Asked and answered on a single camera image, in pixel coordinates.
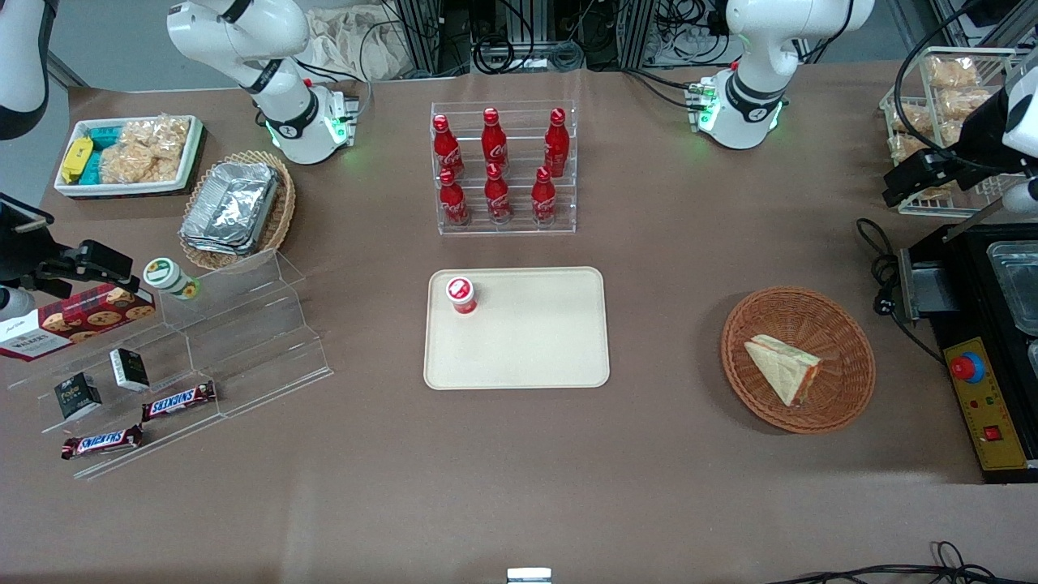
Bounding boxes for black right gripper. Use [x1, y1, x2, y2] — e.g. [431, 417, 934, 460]
[0, 193, 135, 299]

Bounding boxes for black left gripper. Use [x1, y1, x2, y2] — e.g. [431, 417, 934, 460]
[882, 84, 1024, 208]

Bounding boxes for triangular sandwich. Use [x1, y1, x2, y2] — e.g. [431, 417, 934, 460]
[744, 333, 823, 408]

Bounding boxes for clear metal machine tray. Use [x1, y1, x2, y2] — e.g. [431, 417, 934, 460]
[985, 240, 1038, 338]

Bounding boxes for oval tan wicker basket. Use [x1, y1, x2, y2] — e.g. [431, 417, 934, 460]
[178, 149, 298, 273]

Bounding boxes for round brown wicker basket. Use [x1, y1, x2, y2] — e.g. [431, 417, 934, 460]
[720, 286, 877, 435]

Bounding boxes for beige plastic tray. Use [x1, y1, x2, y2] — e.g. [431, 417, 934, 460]
[423, 266, 611, 391]

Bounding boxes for red tartan cookie box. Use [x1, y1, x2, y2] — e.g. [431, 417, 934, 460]
[0, 283, 157, 363]

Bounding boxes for green lidded white jar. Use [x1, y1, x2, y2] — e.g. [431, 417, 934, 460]
[143, 257, 201, 302]

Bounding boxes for white rectangular bin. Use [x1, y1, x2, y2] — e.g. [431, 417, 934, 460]
[54, 114, 204, 199]

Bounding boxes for small black box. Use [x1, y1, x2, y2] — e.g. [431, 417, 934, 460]
[54, 372, 104, 421]
[109, 348, 152, 393]

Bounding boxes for yellow snack packet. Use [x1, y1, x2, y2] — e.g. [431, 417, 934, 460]
[61, 136, 95, 185]

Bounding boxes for teal snack packets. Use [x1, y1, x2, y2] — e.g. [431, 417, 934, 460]
[79, 125, 124, 186]

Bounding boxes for clear bag of rice crackers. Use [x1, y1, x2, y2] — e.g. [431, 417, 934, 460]
[98, 116, 193, 185]

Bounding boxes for black sealing machine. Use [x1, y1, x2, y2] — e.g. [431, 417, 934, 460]
[897, 219, 1038, 486]

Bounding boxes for brown snickers bar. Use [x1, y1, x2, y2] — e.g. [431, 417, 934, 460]
[141, 380, 218, 423]
[60, 424, 145, 462]

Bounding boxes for stack of foil containers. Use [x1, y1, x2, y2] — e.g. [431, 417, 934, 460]
[179, 161, 281, 257]

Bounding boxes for clear acrylic step shelf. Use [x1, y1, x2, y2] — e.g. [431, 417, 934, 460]
[6, 248, 335, 481]

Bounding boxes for beige crumpled cloth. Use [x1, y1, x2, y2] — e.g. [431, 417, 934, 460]
[302, 6, 408, 83]

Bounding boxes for red cola bottle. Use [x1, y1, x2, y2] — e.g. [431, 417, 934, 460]
[481, 107, 509, 168]
[431, 114, 466, 181]
[483, 162, 514, 225]
[543, 107, 571, 178]
[438, 168, 471, 227]
[530, 166, 559, 225]

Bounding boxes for red lidded cup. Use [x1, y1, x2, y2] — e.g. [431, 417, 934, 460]
[444, 276, 478, 316]

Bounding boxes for clear acrylic bottle rack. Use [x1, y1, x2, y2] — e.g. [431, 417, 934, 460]
[430, 100, 578, 237]

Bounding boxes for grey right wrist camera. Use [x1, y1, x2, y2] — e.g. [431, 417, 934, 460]
[0, 286, 36, 324]

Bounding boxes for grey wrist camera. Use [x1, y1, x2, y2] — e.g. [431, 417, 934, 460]
[1002, 177, 1038, 217]
[0, 286, 36, 324]

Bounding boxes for white wire rack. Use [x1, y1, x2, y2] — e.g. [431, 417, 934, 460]
[879, 46, 1038, 219]

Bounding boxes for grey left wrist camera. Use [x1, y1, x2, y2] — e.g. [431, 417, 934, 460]
[1002, 177, 1038, 217]

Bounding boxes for black power cable with plug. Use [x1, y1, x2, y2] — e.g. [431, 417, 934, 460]
[856, 217, 948, 367]

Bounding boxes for aluminium frame post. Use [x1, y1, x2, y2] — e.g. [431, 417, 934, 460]
[620, 0, 656, 71]
[394, 0, 444, 79]

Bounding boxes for thin black cable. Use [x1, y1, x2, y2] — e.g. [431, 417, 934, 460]
[766, 540, 1038, 584]

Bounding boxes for black background cable bundle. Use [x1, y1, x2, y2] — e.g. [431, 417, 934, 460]
[472, 0, 586, 75]

